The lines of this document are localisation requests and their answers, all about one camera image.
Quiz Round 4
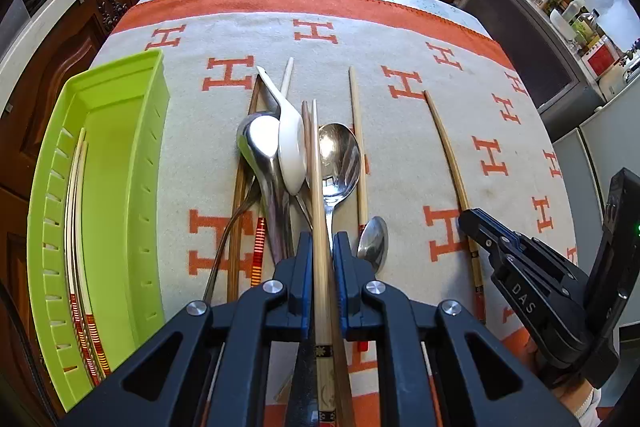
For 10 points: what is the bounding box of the small steel spoon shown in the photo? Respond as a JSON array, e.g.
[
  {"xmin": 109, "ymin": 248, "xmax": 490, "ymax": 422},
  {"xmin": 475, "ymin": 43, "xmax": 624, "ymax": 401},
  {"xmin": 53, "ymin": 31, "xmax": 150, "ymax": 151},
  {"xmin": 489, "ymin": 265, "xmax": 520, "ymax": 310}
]
[{"xmin": 357, "ymin": 216, "xmax": 388, "ymax": 274}]

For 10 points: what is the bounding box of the brown bamboo chopstick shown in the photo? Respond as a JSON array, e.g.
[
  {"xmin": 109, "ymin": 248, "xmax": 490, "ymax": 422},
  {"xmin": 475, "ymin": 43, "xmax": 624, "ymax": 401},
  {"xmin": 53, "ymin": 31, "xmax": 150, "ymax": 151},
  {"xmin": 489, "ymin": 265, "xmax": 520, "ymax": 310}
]
[
  {"xmin": 307, "ymin": 104, "xmax": 355, "ymax": 426},
  {"xmin": 309, "ymin": 100, "xmax": 336, "ymax": 426}
]

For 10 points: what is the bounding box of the large steel tablespoon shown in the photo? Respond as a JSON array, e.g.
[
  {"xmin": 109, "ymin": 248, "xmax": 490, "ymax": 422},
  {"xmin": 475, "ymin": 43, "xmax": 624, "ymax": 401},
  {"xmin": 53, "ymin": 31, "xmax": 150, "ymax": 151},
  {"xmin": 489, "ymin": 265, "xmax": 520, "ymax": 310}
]
[{"xmin": 319, "ymin": 122, "xmax": 361, "ymax": 251}]

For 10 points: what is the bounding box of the white ceramic soup spoon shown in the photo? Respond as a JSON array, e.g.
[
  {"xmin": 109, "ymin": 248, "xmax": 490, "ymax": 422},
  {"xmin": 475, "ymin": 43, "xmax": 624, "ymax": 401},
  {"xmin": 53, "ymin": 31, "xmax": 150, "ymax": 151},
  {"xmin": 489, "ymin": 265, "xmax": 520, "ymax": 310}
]
[{"xmin": 256, "ymin": 65, "xmax": 307, "ymax": 196}]

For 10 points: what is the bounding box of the large steel ladle spoon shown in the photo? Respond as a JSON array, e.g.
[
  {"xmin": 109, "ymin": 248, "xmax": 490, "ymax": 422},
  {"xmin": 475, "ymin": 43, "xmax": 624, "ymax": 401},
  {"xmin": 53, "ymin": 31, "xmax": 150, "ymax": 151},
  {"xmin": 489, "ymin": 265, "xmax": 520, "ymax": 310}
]
[{"xmin": 236, "ymin": 112, "xmax": 294, "ymax": 265}]

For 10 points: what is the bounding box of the steel fork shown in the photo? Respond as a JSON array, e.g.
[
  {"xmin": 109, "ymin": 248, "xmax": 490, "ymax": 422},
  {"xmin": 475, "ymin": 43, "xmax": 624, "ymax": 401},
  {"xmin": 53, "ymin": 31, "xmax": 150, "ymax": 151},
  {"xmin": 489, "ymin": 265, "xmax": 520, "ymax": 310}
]
[{"xmin": 203, "ymin": 179, "xmax": 260, "ymax": 305}]

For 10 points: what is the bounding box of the person's right hand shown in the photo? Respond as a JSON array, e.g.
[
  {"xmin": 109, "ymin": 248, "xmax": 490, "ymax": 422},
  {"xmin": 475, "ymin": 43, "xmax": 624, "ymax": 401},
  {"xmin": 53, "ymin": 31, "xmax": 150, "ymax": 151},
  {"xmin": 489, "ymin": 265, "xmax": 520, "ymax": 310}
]
[{"xmin": 522, "ymin": 337, "xmax": 601, "ymax": 427}]

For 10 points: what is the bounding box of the orange beige H-pattern cloth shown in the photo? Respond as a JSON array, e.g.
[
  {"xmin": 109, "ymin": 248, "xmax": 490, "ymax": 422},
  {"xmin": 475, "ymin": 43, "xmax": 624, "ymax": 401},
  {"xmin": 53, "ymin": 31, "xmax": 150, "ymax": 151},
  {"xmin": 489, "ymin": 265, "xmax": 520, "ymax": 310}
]
[{"xmin": 89, "ymin": 0, "xmax": 582, "ymax": 427}]

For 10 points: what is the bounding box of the pale chopstick red striped end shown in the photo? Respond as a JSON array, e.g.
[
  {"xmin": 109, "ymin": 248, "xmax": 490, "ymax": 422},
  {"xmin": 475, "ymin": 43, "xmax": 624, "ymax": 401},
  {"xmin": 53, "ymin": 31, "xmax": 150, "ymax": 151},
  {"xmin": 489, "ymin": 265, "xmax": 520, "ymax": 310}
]
[{"xmin": 348, "ymin": 65, "xmax": 370, "ymax": 353}]

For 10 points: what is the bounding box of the red label container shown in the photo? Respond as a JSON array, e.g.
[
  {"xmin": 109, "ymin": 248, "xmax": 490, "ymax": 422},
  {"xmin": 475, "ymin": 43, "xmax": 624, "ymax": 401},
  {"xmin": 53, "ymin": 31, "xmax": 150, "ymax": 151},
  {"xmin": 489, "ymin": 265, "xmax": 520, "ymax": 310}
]
[{"xmin": 582, "ymin": 37, "xmax": 620, "ymax": 78}]

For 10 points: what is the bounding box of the white bowl on counter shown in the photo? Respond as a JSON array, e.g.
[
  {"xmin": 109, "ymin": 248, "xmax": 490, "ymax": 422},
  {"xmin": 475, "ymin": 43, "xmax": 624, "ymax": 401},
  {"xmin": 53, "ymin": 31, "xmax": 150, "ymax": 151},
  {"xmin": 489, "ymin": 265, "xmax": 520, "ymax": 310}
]
[{"xmin": 549, "ymin": 9, "xmax": 576, "ymax": 41}]

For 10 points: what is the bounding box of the green plastic utensil tray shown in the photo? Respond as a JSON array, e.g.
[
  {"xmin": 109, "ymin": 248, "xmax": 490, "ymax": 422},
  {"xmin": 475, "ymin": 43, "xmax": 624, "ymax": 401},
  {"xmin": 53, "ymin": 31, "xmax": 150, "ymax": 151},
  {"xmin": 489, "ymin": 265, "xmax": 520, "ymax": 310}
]
[{"xmin": 27, "ymin": 51, "xmax": 169, "ymax": 409}]

